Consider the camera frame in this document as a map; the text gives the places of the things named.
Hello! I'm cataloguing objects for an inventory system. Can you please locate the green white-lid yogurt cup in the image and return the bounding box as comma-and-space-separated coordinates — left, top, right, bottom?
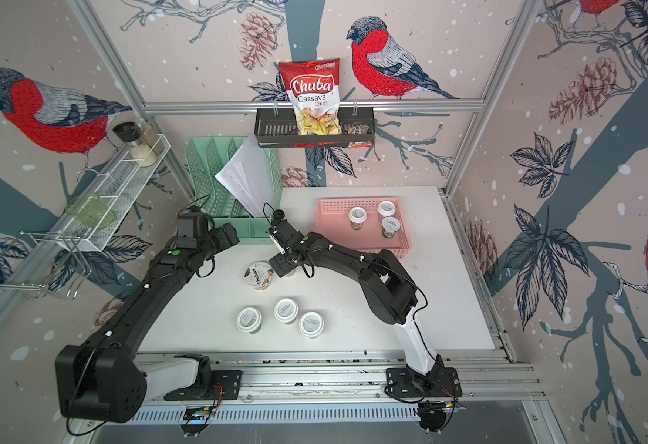
381, 216, 402, 239

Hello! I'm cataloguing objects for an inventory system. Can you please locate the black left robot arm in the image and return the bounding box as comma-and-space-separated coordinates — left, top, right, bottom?
55, 208, 240, 423

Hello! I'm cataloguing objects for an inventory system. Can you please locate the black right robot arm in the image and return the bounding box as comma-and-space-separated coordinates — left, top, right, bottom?
268, 209, 442, 377

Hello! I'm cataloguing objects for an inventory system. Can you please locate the brown foil-lid yogurt cup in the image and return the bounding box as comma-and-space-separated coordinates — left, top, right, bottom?
244, 261, 274, 290

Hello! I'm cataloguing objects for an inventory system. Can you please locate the pink plastic basket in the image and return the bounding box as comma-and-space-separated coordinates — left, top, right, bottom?
316, 197, 412, 259

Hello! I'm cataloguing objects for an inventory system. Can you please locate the white paper stack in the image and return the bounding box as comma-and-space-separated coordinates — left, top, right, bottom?
216, 134, 274, 218

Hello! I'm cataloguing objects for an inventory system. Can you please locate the green plastic file organizer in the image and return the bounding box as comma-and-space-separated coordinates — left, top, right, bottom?
185, 136, 283, 245

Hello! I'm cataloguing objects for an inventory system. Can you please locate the black-lid spice jar on shelf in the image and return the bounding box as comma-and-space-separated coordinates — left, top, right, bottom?
112, 121, 158, 168

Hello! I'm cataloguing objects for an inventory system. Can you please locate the green glass cup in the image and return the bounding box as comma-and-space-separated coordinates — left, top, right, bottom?
64, 194, 115, 231

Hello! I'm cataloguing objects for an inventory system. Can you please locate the red Chuba cassava chips bag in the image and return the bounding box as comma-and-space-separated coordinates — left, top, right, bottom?
279, 58, 342, 136

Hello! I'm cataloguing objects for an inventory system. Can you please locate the white wire wall shelf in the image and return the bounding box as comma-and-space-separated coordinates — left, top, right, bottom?
55, 134, 172, 252

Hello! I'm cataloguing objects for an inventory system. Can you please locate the chrome wire rack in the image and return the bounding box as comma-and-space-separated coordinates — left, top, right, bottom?
0, 231, 96, 301

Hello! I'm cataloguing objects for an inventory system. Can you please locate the black wall-mounted basket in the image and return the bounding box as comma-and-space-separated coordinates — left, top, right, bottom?
254, 107, 376, 148

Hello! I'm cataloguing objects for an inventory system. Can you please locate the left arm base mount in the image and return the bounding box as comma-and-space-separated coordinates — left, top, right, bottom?
163, 354, 243, 438

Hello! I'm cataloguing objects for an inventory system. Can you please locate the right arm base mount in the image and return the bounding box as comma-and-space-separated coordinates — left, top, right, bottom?
383, 355, 463, 433

